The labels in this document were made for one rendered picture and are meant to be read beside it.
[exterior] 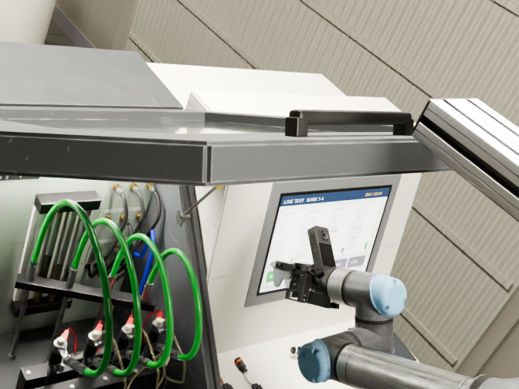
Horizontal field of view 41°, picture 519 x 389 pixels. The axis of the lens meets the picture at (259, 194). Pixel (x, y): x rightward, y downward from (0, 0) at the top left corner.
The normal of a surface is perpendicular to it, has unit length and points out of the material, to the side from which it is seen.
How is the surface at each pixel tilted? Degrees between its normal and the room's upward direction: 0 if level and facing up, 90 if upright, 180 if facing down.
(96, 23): 90
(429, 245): 90
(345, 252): 76
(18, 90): 0
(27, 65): 0
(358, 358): 54
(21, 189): 90
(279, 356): 0
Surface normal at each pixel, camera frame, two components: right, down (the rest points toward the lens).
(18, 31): 0.34, 0.66
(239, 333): 0.59, 0.40
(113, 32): -0.74, 0.11
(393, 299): 0.64, 0.06
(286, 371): 0.34, -0.79
